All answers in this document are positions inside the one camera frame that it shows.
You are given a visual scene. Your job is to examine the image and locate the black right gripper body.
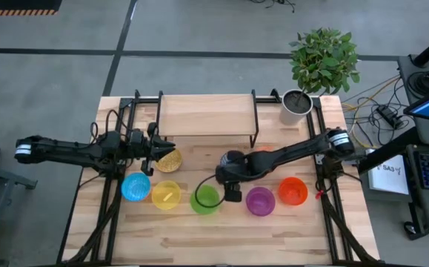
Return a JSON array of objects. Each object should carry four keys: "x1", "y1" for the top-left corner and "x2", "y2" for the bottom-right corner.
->
[{"x1": 215, "y1": 162, "x2": 245, "y2": 185}]

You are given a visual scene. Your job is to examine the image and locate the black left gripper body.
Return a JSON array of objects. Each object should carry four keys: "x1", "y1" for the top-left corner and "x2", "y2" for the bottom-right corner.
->
[{"x1": 124, "y1": 122, "x2": 162, "y2": 164}]

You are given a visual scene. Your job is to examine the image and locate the yellow-inside blue patterned bowl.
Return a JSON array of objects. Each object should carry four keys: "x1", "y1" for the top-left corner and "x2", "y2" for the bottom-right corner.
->
[{"x1": 154, "y1": 148, "x2": 183, "y2": 174}]

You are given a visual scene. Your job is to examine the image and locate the teal patterned ceramic bowl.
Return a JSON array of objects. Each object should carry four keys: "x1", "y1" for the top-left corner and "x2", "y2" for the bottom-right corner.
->
[{"x1": 220, "y1": 150, "x2": 245, "y2": 168}]

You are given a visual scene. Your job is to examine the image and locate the green plastic bowl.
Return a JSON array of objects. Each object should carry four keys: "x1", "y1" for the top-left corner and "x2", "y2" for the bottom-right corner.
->
[{"x1": 190, "y1": 184, "x2": 221, "y2": 215}]

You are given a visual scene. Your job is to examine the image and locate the purple plastic bowl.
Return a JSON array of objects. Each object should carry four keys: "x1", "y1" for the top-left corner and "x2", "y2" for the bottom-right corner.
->
[{"x1": 245, "y1": 186, "x2": 276, "y2": 217}]

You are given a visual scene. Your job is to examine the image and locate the yellow plastic bowl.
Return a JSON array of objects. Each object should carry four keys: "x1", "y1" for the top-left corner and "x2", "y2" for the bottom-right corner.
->
[{"x1": 151, "y1": 179, "x2": 182, "y2": 211}]

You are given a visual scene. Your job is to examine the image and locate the blue-inside orange patterned bowl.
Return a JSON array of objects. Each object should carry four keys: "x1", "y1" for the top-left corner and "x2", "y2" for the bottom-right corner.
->
[{"x1": 121, "y1": 172, "x2": 152, "y2": 202}]

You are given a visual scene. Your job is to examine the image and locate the orange plastic bowl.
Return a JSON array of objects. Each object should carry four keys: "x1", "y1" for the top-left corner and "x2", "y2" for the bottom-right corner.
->
[{"x1": 277, "y1": 177, "x2": 309, "y2": 207}]

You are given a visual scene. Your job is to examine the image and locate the white plant pot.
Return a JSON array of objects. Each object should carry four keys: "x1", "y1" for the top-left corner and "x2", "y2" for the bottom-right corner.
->
[{"x1": 279, "y1": 88, "x2": 314, "y2": 125}]

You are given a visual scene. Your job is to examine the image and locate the green leafy plant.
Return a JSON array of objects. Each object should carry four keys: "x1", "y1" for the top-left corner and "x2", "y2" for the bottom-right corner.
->
[{"x1": 288, "y1": 27, "x2": 362, "y2": 96}]

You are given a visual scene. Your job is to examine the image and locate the white paper sheet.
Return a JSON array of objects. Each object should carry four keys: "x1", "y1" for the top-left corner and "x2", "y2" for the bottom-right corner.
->
[{"x1": 368, "y1": 162, "x2": 411, "y2": 196}]

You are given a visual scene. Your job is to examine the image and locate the black power adapter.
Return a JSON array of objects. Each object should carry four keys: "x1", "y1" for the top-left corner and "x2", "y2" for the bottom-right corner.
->
[{"x1": 376, "y1": 105, "x2": 404, "y2": 129}]

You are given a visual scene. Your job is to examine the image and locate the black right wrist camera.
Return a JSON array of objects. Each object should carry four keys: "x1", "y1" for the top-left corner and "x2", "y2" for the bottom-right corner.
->
[{"x1": 224, "y1": 182, "x2": 243, "y2": 203}]

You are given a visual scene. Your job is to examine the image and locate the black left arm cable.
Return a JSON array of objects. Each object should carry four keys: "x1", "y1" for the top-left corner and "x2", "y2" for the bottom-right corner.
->
[{"x1": 89, "y1": 109, "x2": 130, "y2": 142}]

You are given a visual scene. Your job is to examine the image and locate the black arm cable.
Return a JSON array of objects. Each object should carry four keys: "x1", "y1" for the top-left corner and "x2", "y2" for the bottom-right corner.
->
[
  {"x1": 193, "y1": 174, "x2": 227, "y2": 209},
  {"x1": 89, "y1": 109, "x2": 130, "y2": 142}
]

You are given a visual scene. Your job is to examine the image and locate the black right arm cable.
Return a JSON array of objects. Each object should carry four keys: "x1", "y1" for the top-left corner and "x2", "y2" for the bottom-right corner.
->
[{"x1": 193, "y1": 174, "x2": 227, "y2": 209}]

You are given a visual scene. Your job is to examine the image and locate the black table frame rails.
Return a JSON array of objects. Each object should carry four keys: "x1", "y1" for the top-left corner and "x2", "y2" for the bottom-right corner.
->
[{"x1": 56, "y1": 88, "x2": 382, "y2": 267}]

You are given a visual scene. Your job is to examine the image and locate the yellow floor cable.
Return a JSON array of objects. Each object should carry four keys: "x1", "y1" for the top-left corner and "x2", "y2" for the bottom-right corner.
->
[{"x1": 342, "y1": 76, "x2": 401, "y2": 149}]

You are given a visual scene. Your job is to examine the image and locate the coiled black cable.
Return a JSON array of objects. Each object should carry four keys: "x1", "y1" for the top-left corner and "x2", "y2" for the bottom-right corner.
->
[{"x1": 406, "y1": 70, "x2": 429, "y2": 98}]

